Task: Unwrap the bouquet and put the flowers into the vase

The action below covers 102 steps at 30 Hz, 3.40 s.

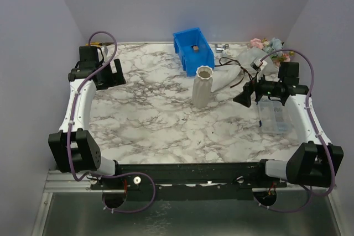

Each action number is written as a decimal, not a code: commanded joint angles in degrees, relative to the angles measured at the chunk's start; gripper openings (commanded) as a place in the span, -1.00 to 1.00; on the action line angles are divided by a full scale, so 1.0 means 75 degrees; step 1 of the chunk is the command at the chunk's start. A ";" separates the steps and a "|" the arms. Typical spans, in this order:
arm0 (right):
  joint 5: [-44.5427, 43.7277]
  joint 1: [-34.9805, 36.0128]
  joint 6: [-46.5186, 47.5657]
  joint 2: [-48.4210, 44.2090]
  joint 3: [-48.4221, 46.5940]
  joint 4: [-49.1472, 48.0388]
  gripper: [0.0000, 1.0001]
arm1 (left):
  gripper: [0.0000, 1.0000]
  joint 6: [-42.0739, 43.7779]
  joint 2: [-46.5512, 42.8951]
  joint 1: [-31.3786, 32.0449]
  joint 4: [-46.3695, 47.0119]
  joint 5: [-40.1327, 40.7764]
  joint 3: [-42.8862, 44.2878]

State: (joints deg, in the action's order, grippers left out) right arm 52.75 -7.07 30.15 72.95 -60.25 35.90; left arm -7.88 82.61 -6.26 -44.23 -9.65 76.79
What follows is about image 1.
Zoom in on brown ribbon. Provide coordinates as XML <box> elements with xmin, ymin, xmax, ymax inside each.
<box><xmin>211</xmin><ymin>56</ymin><xmax>253</xmax><ymax>92</ymax></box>

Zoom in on flower bouquet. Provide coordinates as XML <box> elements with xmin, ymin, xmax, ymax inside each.
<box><xmin>215</xmin><ymin>38</ymin><xmax>294</xmax><ymax>87</ymax></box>

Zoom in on white ribbed ceramic vase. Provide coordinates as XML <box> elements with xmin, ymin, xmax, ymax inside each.
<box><xmin>191</xmin><ymin>66</ymin><xmax>214</xmax><ymax>108</ymax></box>

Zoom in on blue plastic bin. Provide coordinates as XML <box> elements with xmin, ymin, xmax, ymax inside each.
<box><xmin>173</xmin><ymin>28</ymin><xmax>215</xmax><ymax>76</ymax></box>

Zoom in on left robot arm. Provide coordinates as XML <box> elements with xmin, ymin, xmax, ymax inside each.
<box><xmin>48</xmin><ymin>45</ymin><xmax>126</xmax><ymax>189</ymax></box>

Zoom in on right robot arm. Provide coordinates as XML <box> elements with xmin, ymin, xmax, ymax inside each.
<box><xmin>233</xmin><ymin>62</ymin><xmax>343</xmax><ymax>188</ymax></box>

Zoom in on clear plastic organizer box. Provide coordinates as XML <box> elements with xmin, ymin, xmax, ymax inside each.
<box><xmin>257</xmin><ymin>98</ymin><xmax>292</xmax><ymax>134</ymax></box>

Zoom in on small white cylinder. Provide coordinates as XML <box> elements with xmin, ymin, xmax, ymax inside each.
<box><xmin>222</xmin><ymin>49</ymin><xmax>233</xmax><ymax>57</ymax></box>

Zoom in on small block in bin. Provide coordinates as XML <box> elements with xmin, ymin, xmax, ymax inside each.
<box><xmin>192</xmin><ymin>45</ymin><xmax>199</xmax><ymax>53</ymax></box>

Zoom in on yellow handled pliers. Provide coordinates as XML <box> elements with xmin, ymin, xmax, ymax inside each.
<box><xmin>85</xmin><ymin>42</ymin><xmax>113</xmax><ymax>46</ymax></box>

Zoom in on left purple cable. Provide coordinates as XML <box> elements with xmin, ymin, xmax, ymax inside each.
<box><xmin>67</xmin><ymin>31</ymin><xmax>157</xmax><ymax>214</ymax></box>

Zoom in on purple cable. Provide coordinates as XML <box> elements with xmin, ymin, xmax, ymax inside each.
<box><xmin>257</xmin><ymin>49</ymin><xmax>339</xmax><ymax>213</ymax></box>
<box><xmin>67</xmin><ymin>31</ymin><xmax>157</xmax><ymax>214</ymax></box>

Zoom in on metal bracket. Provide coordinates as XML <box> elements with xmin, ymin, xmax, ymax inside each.
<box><xmin>215</xmin><ymin>44</ymin><xmax>230</xmax><ymax>53</ymax></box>

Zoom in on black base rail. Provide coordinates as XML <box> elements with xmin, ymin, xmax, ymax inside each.
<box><xmin>91</xmin><ymin>162</ymin><xmax>286</xmax><ymax>201</ymax></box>

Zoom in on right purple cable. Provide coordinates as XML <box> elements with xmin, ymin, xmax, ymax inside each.
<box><xmin>257</xmin><ymin>49</ymin><xmax>339</xmax><ymax>213</ymax></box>

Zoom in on aluminium frame rail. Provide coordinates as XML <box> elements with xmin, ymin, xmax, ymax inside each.
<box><xmin>43</xmin><ymin>170</ymin><xmax>105</xmax><ymax>194</ymax></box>

